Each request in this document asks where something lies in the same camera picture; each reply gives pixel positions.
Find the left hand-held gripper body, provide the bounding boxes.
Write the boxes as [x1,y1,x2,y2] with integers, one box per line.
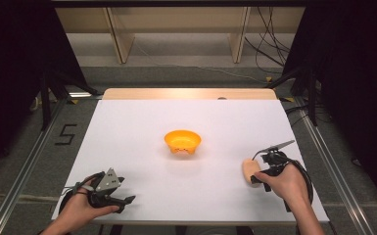
[87,167,125,211]

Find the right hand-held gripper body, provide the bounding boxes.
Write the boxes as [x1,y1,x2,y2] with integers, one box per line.
[259,139,296,194]

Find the beige bread roll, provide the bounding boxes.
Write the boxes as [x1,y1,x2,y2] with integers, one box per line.
[242,158,262,188]

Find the orange plastic bowl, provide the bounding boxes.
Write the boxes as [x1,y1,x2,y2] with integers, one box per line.
[164,129,203,155]

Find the person's right hand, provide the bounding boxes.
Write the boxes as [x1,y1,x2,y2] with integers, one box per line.
[254,162,308,211]

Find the person's left hand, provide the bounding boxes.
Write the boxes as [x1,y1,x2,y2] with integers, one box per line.
[56,185,120,229]

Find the white table mat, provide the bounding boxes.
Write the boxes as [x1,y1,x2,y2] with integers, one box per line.
[51,99,330,226]

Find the black tripod stand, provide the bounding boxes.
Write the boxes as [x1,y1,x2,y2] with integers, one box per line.
[38,70,100,132]
[267,63,320,127]

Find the light wooden table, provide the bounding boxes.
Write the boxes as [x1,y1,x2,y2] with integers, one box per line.
[102,87,278,102]

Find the black curtain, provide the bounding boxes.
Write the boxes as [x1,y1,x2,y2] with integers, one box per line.
[0,0,91,179]
[282,0,377,212]

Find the light wooden shelf unit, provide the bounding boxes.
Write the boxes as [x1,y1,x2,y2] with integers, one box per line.
[54,6,306,66]

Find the left hand-held gripper cable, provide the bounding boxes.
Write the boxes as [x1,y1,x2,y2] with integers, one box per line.
[58,171,106,214]

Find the hand-held gripper cable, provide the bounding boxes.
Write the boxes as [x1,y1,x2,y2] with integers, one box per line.
[58,171,106,214]
[282,158,315,213]

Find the right hand-held gripper cable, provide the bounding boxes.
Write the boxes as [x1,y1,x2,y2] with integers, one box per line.
[282,158,315,213]

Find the black floor cables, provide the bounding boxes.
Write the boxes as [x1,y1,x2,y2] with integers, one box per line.
[284,103,311,127]

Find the metal floor rail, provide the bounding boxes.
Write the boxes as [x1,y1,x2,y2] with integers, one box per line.
[0,96,70,235]
[294,97,377,235]

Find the black hanging cables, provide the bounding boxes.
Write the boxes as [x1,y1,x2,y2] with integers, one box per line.
[244,6,292,75]

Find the black frame bar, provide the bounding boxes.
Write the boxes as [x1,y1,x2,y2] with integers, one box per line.
[50,0,308,9]

